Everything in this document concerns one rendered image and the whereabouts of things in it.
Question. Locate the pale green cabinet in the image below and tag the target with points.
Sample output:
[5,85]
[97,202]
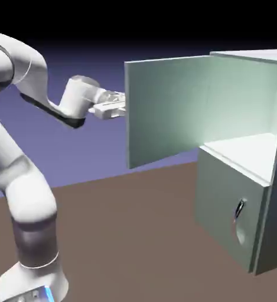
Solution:
[258,153]

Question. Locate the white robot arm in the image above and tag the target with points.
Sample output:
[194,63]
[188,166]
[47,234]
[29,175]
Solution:
[22,179]

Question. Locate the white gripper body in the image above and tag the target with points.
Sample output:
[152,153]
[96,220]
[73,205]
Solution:
[106,111]

